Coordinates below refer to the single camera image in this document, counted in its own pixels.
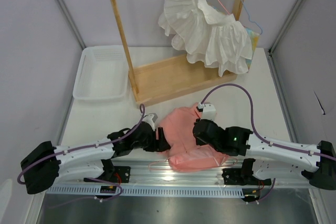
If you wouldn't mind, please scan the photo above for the pink skirt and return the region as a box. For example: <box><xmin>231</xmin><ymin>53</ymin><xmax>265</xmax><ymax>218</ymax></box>
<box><xmin>159</xmin><ymin>103</ymin><xmax>229</xmax><ymax>173</ymax></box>

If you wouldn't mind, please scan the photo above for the pink wire hanger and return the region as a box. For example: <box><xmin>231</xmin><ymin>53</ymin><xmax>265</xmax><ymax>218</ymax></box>
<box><xmin>148</xmin><ymin>155</ymin><xmax>238</xmax><ymax>173</ymax></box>

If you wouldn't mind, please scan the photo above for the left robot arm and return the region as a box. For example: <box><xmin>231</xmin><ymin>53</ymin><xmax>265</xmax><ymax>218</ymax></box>
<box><xmin>18</xmin><ymin>122</ymin><xmax>171</xmax><ymax>195</ymax></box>

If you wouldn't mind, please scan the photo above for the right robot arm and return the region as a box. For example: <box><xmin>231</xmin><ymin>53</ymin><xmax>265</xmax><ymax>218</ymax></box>
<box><xmin>193</xmin><ymin>119</ymin><xmax>335</xmax><ymax>190</ymax></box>

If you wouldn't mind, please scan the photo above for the wooden clothes rack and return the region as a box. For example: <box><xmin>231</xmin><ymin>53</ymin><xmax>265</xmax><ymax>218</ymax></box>
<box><xmin>110</xmin><ymin>0</ymin><xmax>237</xmax><ymax>105</ymax></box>

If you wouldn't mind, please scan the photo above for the white ruffled dress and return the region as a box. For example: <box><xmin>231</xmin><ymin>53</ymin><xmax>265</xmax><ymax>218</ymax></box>
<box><xmin>158</xmin><ymin>0</ymin><xmax>254</xmax><ymax>76</ymax></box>

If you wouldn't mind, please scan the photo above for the white plastic basket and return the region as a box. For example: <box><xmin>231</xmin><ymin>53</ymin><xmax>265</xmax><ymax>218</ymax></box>
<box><xmin>72</xmin><ymin>46</ymin><xmax>129</xmax><ymax>102</ymax></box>

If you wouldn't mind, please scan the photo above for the colourful pastel garment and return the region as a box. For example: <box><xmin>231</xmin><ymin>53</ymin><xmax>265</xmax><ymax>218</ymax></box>
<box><xmin>245</xmin><ymin>27</ymin><xmax>260</xmax><ymax>69</ymax></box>

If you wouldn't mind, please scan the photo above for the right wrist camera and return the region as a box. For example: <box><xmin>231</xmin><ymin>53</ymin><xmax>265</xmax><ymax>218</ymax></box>
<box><xmin>196</xmin><ymin>103</ymin><xmax>216</xmax><ymax>121</ymax></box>

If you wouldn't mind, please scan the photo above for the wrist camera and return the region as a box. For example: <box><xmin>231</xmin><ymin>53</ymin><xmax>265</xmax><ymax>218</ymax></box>
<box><xmin>196</xmin><ymin>103</ymin><xmax>216</xmax><ymax>121</ymax></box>
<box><xmin>142</xmin><ymin>113</ymin><xmax>158</xmax><ymax>129</ymax></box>

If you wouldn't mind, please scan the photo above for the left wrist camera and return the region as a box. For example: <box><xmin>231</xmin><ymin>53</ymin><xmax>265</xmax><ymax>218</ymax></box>
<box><xmin>142</xmin><ymin>113</ymin><xmax>158</xmax><ymax>129</ymax></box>

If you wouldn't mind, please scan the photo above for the aluminium mounting rail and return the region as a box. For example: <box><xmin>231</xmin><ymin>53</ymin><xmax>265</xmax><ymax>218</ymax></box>
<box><xmin>52</xmin><ymin>158</ymin><xmax>321</xmax><ymax>188</ymax></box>

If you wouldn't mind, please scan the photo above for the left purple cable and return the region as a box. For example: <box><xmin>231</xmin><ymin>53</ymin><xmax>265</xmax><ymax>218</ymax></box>
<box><xmin>17</xmin><ymin>103</ymin><xmax>146</xmax><ymax>185</ymax></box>

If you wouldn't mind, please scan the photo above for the purple cable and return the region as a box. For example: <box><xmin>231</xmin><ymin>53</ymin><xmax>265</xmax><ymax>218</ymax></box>
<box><xmin>17</xmin><ymin>103</ymin><xmax>146</xmax><ymax>185</ymax></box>
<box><xmin>201</xmin><ymin>83</ymin><xmax>336</xmax><ymax>161</ymax></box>

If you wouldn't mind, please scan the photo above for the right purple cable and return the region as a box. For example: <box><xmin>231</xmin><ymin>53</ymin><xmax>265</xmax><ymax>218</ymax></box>
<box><xmin>201</xmin><ymin>83</ymin><xmax>336</xmax><ymax>161</ymax></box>

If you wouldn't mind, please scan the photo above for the white slotted cable duct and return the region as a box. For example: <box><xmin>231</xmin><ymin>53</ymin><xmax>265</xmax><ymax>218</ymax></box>
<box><xmin>47</xmin><ymin>184</ymin><xmax>244</xmax><ymax>198</ymax></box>

